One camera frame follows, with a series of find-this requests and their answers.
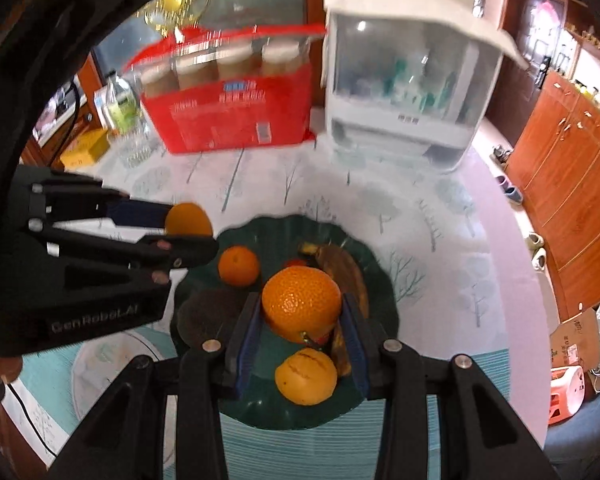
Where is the small yellow kumquat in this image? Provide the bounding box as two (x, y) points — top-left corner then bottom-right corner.
(164, 203), (213, 236)

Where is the orange mandarin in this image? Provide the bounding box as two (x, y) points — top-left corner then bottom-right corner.
(218, 245), (260, 287)
(261, 266), (341, 344)

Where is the dark avocado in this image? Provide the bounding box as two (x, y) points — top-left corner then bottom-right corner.
(171, 288), (249, 350)

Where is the large yellow orange fruit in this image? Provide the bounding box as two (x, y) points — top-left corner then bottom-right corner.
(274, 348), (338, 406)

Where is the brown overripe banana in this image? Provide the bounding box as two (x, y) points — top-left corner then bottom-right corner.
(299, 242), (370, 377)

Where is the cherry tomato plate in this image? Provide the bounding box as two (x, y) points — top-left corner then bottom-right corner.
(283, 258), (311, 269)

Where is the person left hand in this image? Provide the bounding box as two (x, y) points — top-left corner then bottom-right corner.
(0, 356), (23, 384)

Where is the yellow box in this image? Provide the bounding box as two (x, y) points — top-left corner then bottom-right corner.
(60, 128), (110, 170)

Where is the white floral plate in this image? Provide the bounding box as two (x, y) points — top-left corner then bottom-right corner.
(71, 328), (179, 470)

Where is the clear drinking glass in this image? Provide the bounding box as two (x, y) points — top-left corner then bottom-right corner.
(107, 119), (157, 169)

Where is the green label plastic bottle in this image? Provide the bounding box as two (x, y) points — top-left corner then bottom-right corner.
(105, 70), (140, 134)

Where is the pink plastic stool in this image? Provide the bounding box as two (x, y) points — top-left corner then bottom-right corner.
(548, 365), (585, 426)

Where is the dark green scalloped plate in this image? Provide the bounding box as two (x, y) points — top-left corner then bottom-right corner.
(171, 214), (399, 430)

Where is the tree pattern tablecloth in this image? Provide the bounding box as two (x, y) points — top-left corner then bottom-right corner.
(3, 134), (550, 465)

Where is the cardboard box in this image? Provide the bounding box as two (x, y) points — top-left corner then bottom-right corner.
(550, 309), (600, 372)

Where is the red jar gift box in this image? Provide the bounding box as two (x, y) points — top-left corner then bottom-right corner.
(124, 24), (325, 154)

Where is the wooden cabinet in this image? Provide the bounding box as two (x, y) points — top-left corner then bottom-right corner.
(504, 0), (600, 323)

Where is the white sterilizer appliance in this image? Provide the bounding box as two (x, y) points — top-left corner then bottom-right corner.
(323, 0), (528, 172)

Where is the black cable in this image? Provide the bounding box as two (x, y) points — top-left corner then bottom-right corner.
(4, 381), (62, 461)

